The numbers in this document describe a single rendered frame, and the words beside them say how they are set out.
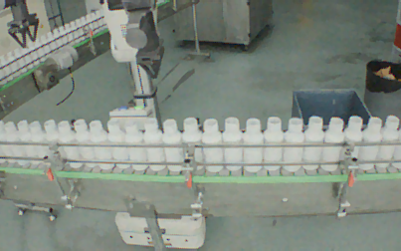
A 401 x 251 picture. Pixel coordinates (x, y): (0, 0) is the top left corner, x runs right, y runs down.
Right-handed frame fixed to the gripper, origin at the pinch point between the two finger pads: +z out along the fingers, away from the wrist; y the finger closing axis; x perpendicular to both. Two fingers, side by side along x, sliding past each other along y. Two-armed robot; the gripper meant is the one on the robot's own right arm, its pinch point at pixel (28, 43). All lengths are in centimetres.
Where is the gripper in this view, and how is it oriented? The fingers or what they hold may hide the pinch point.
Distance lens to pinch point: 117.3
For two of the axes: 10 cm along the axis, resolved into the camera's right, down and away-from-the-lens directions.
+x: 9.9, -0.1, -1.3
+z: 0.8, 8.4, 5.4
